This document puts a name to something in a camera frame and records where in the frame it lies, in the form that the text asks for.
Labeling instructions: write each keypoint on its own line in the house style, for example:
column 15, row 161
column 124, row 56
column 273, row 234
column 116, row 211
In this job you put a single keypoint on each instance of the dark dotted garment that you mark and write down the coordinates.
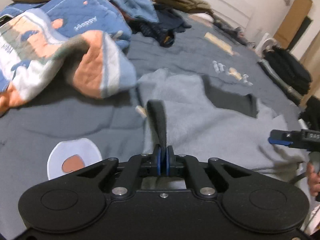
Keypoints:
column 160, row 33

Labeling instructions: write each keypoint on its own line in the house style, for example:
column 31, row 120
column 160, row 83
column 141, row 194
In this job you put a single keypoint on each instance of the white appliance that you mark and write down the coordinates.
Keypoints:
column 268, row 42

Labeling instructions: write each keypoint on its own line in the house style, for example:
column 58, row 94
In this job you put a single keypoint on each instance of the dark grey crumpled garment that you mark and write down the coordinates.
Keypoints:
column 232, row 30

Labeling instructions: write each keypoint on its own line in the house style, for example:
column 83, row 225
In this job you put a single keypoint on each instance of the tall cardboard roll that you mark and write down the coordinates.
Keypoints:
column 292, row 17

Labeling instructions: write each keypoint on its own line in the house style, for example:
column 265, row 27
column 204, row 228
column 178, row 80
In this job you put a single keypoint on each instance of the butterfly wall sticker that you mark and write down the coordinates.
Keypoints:
column 287, row 1

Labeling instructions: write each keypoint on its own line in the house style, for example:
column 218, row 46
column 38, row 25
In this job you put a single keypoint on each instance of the navy garment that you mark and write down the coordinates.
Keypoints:
column 170, row 20

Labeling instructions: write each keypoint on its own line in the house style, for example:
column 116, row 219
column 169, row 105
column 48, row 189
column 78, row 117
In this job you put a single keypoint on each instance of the black folded garment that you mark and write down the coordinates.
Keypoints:
column 312, row 112

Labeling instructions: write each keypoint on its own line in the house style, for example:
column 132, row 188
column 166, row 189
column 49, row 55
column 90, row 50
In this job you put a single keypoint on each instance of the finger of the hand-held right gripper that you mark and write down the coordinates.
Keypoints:
column 280, row 141

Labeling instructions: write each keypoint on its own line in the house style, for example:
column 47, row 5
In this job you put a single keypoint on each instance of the white headboard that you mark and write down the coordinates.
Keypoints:
column 220, row 5

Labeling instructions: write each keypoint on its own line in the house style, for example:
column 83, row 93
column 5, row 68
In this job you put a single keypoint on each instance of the blue orange printed blanket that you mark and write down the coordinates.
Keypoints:
column 82, row 12

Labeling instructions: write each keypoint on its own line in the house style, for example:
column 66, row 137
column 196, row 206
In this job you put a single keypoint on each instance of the white folded cloth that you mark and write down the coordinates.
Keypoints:
column 303, row 124

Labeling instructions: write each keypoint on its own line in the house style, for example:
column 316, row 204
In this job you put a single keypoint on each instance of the person's right hand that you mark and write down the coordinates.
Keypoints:
column 314, row 182

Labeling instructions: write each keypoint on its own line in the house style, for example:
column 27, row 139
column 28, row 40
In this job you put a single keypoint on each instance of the grey printed bed quilt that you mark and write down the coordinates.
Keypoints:
column 75, row 120

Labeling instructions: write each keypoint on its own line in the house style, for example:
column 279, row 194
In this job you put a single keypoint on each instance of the white pillow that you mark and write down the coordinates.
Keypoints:
column 205, row 17

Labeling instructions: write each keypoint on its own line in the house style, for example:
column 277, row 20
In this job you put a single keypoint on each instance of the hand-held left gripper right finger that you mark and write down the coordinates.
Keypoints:
column 171, row 161

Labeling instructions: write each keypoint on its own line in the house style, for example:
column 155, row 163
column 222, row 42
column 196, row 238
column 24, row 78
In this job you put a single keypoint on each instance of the light blue denim garment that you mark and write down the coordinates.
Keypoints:
column 135, row 2

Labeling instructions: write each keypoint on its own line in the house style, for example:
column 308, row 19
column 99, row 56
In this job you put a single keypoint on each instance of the stack of folded dark clothes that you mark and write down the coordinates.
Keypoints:
column 287, row 67

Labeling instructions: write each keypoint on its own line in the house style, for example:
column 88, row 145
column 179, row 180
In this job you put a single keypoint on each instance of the grey sweatshirt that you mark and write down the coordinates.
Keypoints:
column 200, row 130

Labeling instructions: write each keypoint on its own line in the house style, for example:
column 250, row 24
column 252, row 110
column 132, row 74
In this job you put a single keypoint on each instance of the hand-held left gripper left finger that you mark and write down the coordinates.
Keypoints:
column 156, row 161

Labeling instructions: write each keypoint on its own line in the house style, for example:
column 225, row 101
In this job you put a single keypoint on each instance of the beige curtain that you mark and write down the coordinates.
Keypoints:
column 312, row 57

